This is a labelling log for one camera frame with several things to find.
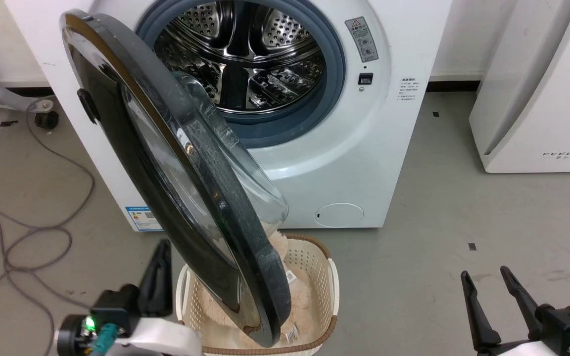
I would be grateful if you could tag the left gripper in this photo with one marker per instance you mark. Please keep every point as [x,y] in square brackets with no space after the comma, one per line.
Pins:
[117,306]

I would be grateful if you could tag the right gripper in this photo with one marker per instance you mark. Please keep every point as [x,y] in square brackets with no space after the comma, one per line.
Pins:
[569,326]

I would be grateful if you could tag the round black glass washer door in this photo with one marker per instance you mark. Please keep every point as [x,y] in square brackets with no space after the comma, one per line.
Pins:
[117,128]

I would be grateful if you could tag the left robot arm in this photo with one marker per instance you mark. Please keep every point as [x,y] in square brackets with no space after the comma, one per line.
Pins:
[72,338]

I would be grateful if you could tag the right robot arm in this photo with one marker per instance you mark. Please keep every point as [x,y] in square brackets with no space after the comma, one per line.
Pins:
[522,349]

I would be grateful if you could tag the white front-load washing machine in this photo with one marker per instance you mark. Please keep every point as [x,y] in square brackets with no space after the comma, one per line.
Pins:
[364,163]

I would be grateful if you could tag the black door latch slot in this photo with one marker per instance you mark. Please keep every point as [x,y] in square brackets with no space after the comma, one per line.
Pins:
[365,78]

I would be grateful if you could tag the grey rubber door gasket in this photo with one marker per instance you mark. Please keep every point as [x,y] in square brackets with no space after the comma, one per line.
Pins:
[333,74]

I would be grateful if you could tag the blue energy label sticker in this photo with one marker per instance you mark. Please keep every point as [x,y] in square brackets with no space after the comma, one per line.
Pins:
[142,220]

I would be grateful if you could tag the white plush toy tag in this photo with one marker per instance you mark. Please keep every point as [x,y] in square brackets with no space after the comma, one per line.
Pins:
[291,276]

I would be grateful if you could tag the white barcode tag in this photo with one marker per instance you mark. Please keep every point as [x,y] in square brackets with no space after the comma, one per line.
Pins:
[292,334]

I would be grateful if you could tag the beige plush toy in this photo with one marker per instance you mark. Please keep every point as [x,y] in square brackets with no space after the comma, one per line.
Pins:
[301,306]

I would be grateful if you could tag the white plastic laundry basket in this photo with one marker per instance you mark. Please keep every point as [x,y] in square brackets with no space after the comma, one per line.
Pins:
[317,277]

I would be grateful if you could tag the round white filter cover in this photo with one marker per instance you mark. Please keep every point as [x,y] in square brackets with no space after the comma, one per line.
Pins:
[339,215]

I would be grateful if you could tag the black caster wheel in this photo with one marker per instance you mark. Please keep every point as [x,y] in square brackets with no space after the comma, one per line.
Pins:
[47,119]

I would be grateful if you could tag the white Feelbird appliance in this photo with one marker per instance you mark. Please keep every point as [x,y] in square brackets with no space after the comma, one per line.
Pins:
[537,99]

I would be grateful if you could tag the small printed text label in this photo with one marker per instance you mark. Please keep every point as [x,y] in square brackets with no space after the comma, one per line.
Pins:
[408,89]

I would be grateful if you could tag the steel perforated washer drum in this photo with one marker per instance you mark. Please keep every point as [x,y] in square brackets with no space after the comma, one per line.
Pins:
[250,54]

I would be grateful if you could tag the grey warning sticker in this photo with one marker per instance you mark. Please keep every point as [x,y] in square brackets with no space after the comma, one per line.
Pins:
[362,39]

